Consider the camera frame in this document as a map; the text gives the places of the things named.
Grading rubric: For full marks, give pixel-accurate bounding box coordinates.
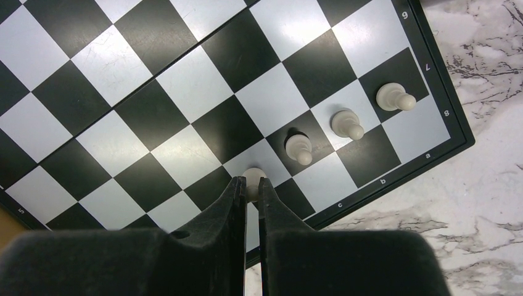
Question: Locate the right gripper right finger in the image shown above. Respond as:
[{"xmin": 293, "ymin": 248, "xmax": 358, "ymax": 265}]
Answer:
[{"xmin": 258, "ymin": 178, "xmax": 450, "ymax": 295}]

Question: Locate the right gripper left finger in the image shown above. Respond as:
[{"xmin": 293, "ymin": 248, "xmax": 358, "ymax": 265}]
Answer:
[{"xmin": 1, "ymin": 177, "xmax": 247, "ymax": 295}]

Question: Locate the white pawn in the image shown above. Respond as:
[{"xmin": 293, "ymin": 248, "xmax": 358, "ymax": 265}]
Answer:
[
  {"xmin": 285, "ymin": 134, "xmax": 313, "ymax": 166},
  {"xmin": 376, "ymin": 83, "xmax": 417, "ymax": 112},
  {"xmin": 331, "ymin": 109, "xmax": 364, "ymax": 140},
  {"xmin": 242, "ymin": 168, "xmax": 267, "ymax": 203}
]

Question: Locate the black white chess board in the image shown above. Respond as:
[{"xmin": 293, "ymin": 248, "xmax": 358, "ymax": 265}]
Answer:
[{"xmin": 0, "ymin": 0, "xmax": 476, "ymax": 271}]

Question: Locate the gold tin tray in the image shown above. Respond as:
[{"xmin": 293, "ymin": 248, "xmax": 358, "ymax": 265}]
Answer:
[{"xmin": 0, "ymin": 208, "xmax": 27, "ymax": 251}]

